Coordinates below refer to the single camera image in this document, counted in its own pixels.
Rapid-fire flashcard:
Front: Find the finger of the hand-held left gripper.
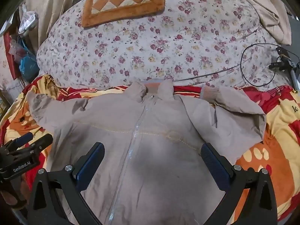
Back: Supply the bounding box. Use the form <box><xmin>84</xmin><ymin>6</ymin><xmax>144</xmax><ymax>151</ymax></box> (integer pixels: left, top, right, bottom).
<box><xmin>28</xmin><ymin>133</ymin><xmax>53</xmax><ymax>152</ymax></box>
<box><xmin>8</xmin><ymin>132</ymin><xmax>34</xmax><ymax>149</ymax></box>

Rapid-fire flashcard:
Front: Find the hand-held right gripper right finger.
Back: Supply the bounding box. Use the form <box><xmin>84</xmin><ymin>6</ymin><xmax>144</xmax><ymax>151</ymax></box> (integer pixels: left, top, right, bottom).
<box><xmin>201</xmin><ymin>142</ymin><xmax>278</xmax><ymax>225</ymax></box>

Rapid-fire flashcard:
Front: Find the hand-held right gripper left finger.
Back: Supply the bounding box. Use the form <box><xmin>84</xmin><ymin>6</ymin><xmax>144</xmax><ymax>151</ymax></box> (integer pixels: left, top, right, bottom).
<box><xmin>28</xmin><ymin>142</ymin><xmax>105</xmax><ymax>225</ymax></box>

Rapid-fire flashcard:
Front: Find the beige zip jacket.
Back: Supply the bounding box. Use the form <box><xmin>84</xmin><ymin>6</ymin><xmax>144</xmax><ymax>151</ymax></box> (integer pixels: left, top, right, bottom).
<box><xmin>27</xmin><ymin>79</ymin><xmax>267</xmax><ymax>225</ymax></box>

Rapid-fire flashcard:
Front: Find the person's left hand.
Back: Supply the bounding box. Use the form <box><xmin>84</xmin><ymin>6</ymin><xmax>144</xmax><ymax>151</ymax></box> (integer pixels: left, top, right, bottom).
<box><xmin>0</xmin><ymin>180</ymin><xmax>27</xmax><ymax>210</ymax></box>

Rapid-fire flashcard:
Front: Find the red orange printed blanket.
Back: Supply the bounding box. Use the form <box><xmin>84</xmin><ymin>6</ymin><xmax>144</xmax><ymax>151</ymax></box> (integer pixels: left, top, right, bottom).
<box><xmin>0</xmin><ymin>74</ymin><xmax>300</xmax><ymax>225</ymax></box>

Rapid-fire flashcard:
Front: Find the blue plastic bag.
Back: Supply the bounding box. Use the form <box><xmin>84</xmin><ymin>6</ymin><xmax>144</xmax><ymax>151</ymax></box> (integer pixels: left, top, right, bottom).
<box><xmin>19</xmin><ymin>40</ymin><xmax>39</xmax><ymax>82</ymax></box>

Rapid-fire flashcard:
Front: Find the pink plastic bag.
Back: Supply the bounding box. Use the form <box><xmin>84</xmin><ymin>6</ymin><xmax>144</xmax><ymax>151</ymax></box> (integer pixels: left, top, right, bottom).
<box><xmin>9</xmin><ymin>40</ymin><xmax>27</xmax><ymax>57</ymax></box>

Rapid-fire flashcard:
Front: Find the white plastic bag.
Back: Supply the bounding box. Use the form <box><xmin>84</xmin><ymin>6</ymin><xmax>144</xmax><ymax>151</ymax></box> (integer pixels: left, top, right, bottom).
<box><xmin>18</xmin><ymin>3</ymin><xmax>39</xmax><ymax>37</ymax></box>

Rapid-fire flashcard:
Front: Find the floral quilt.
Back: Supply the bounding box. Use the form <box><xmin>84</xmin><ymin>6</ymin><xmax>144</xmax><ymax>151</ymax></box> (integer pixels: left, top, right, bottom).
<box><xmin>36</xmin><ymin>0</ymin><xmax>296</xmax><ymax>89</ymax></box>

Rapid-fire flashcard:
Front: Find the beige curtain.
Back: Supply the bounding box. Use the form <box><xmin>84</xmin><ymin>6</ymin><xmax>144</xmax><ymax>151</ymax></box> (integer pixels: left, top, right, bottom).
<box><xmin>25</xmin><ymin>0</ymin><xmax>80</xmax><ymax>50</ymax></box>

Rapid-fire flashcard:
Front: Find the orange checkered cushion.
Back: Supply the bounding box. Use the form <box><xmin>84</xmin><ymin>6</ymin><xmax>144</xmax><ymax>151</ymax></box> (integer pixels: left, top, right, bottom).
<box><xmin>81</xmin><ymin>0</ymin><xmax>167</xmax><ymax>29</ymax></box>

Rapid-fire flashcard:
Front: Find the beige cloth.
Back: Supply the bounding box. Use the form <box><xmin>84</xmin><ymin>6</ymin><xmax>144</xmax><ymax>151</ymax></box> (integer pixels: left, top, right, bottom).
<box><xmin>228</xmin><ymin>0</ymin><xmax>292</xmax><ymax>45</ymax></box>

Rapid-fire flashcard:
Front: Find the red frame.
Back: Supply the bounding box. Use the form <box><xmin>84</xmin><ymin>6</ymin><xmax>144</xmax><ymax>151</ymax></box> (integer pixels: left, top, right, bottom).
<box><xmin>3</xmin><ymin>31</ymin><xmax>22</xmax><ymax>80</ymax></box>

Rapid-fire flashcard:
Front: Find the black cable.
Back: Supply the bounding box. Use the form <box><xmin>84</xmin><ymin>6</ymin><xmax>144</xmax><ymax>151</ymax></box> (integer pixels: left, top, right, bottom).
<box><xmin>178</xmin><ymin>43</ymin><xmax>283</xmax><ymax>87</ymax></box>

